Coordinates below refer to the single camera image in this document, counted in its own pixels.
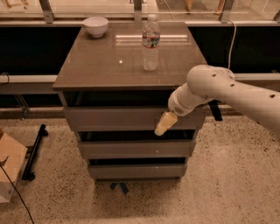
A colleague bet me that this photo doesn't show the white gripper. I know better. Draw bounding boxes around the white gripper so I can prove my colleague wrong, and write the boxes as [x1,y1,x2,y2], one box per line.
[155,83,213,136]

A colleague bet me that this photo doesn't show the grey top drawer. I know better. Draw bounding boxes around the grey top drawer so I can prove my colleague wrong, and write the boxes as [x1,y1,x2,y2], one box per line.
[62,105,210,132]

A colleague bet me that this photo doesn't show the grey drawer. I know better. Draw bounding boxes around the grey drawer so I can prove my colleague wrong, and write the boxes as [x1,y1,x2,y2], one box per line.
[78,140,195,159]
[88,164,187,179]
[62,105,210,132]

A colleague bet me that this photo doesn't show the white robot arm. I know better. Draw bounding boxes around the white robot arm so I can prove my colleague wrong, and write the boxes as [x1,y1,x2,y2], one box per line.
[155,65,280,136]

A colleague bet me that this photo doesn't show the grey middle drawer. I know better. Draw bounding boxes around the grey middle drawer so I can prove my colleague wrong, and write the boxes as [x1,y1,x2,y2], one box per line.
[78,140,195,159]

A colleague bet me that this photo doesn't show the grey drawer cabinet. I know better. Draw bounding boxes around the grey drawer cabinet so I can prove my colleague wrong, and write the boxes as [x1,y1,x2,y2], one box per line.
[53,22,207,182]

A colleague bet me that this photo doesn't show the grey bottom drawer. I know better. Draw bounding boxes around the grey bottom drawer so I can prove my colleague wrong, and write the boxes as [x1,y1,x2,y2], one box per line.
[88,164,187,179]

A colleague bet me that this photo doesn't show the clear plastic water bottle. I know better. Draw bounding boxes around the clear plastic water bottle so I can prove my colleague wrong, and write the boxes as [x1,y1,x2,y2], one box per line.
[142,14,160,71]

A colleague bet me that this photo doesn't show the metal window railing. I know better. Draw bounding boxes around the metal window railing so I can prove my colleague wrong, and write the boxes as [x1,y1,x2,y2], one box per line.
[0,0,280,95]

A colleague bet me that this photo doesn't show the white ceramic bowl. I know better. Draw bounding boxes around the white ceramic bowl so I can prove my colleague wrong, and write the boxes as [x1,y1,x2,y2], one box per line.
[83,17,109,38]

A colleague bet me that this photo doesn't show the black stand bar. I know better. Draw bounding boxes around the black stand bar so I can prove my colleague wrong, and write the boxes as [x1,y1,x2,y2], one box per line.
[22,124,48,181]

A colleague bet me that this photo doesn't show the cardboard box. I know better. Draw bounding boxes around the cardboard box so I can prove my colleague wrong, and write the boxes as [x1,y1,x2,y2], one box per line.
[0,130,27,203]

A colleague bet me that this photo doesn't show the white cable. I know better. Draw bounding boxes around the white cable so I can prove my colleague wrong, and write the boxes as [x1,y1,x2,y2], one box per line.
[227,20,237,70]

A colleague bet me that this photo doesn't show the black cable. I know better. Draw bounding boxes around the black cable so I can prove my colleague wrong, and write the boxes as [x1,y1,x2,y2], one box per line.
[0,163,35,224]

